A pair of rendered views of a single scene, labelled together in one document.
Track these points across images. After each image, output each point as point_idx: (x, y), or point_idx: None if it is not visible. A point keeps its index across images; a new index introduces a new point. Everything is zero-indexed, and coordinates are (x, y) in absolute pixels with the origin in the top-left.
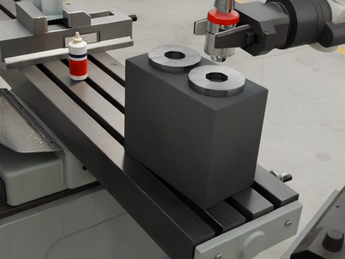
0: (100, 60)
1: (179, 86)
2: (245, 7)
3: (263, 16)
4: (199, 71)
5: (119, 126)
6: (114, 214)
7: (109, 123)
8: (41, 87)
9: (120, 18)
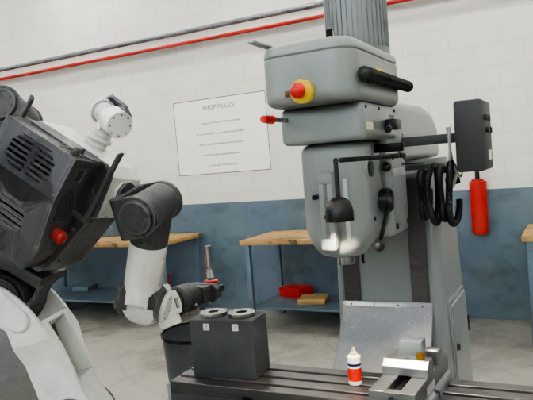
0: (365, 396)
1: (228, 311)
2: (205, 283)
3: (193, 283)
4: (222, 310)
5: (287, 373)
6: None
7: (294, 372)
8: (363, 372)
9: (377, 386)
